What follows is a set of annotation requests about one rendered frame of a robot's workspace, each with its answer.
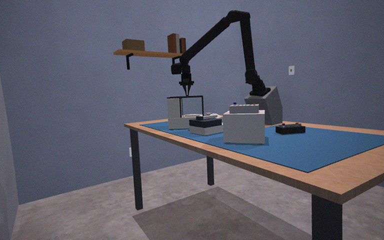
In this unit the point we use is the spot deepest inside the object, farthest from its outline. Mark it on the blue bench mat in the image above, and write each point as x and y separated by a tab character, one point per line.
309	151

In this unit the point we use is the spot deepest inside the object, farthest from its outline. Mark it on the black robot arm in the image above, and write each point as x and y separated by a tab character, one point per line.
251	75

